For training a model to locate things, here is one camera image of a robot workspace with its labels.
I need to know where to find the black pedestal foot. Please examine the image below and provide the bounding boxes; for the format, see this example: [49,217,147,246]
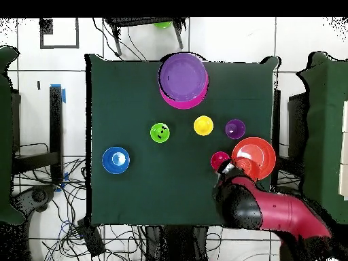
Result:
[10,184,58,217]

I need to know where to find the blue bowl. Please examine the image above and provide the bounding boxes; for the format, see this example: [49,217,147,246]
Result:
[101,146,131,175]

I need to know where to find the black cross beam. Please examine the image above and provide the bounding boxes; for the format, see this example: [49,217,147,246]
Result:
[12,151,60,175]

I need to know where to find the purple cup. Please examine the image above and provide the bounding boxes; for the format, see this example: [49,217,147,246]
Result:
[224,118,246,140]

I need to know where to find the red cup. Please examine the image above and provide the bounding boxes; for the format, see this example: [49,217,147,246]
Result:
[210,151,231,173]

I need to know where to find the purple bowl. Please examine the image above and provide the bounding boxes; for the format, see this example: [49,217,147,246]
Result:
[158,52,209,103]

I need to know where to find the black power brick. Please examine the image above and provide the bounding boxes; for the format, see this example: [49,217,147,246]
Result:
[76,217,106,258]

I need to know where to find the blue tape strip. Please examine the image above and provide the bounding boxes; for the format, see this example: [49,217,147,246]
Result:
[50,83,67,104]

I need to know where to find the green cup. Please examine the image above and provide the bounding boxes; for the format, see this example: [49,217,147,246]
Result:
[150,122,171,144]

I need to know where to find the green side table cloth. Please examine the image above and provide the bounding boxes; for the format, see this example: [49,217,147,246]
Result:
[295,50,348,226]
[0,45,26,226]

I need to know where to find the large orange bowl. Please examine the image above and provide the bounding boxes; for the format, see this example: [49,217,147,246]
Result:
[231,137,277,181]

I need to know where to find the pink bowl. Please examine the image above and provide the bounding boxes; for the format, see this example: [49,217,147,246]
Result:
[159,73,210,110]

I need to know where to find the black upright post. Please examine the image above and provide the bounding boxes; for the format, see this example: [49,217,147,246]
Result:
[49,85,64,184]

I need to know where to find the yellow cup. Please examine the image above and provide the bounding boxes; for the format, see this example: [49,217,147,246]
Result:
[193,115,215,137]

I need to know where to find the green bowl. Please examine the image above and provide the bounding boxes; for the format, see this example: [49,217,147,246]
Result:
[153,20,173,30]

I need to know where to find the small orange bowl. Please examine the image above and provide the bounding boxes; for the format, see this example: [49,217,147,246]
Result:
[232,156,259,182]

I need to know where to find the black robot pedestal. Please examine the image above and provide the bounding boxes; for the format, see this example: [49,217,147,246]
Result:
[145,225,210,261]

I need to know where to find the cable bundle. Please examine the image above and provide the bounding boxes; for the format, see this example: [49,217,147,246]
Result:
[12,142,92,261]

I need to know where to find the white boxes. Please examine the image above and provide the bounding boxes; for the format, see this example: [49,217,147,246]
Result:
[338,99,348,202]

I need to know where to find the black metal stool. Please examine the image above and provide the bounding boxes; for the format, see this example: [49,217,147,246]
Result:
[103,16,189,57]

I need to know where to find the dark green tablecloth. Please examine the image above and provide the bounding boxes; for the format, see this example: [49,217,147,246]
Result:
[84,53,281,228]

